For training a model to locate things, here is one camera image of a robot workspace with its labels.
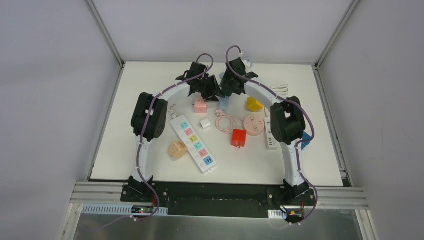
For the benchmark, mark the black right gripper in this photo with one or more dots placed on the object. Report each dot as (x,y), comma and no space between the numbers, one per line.
(228,85)

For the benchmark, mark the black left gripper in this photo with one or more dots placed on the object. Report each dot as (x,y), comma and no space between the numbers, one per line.
(208,87)

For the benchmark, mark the white usb charger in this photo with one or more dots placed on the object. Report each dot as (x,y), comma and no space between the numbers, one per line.
(205,124)

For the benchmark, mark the yellow cube socket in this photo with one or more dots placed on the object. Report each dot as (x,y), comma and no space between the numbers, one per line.
(253,104)

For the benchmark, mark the orange-red cube socket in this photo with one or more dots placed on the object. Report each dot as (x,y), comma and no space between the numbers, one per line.
(239,138)

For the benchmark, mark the white multicolour power strip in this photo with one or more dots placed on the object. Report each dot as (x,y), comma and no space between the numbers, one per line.
(197,149)

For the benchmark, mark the beige cube socket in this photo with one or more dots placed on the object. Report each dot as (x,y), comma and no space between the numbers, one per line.
(177,149)

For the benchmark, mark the white tower power strip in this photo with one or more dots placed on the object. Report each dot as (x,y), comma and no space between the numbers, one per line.
(271,143)

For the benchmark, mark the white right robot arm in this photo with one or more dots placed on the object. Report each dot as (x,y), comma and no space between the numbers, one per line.
(287,120)

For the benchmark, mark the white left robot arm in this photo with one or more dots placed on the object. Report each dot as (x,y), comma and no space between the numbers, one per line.
(150,116)

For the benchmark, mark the pink cube socket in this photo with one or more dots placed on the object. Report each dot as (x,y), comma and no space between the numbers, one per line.
(200,106)

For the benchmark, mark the pink round socket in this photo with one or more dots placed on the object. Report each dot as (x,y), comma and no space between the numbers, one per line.
(254,125)

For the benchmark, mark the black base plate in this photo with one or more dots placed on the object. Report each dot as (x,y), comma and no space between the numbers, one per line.
(228,208)

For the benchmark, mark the aluminium frame rail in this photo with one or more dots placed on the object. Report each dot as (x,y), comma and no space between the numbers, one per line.
(346,198)

